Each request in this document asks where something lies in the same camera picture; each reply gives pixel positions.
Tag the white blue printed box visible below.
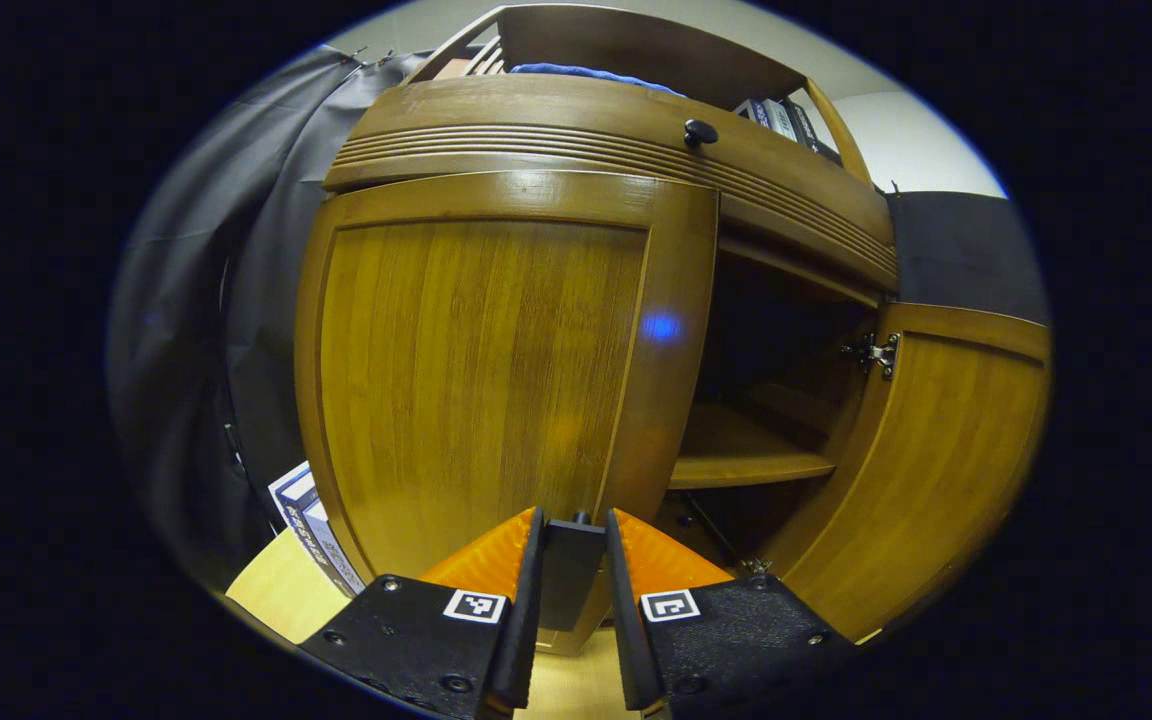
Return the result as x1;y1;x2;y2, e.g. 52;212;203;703
268;460;369;598

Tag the wooden inner cabinet shelf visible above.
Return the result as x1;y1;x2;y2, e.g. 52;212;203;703
669;400;839;491

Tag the blue folded towel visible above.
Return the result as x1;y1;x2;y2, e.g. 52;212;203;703
508;62;687;98

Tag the black door handle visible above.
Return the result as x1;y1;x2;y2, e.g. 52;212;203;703
539;512;609;633

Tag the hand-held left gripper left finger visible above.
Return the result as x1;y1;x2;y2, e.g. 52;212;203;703
296;505;547;720

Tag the black spine book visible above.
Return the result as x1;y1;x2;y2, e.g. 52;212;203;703
784;97;844;166

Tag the black backdrop cloth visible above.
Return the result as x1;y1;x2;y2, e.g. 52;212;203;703
106;45;1052;591

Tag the wooden cabinet drawer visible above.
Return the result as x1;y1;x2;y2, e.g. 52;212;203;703
323;72;899;296

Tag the pale spine book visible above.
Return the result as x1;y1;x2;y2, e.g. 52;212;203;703
761;98;803;143

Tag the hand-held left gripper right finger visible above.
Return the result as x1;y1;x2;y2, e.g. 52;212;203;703
603;507;859;719

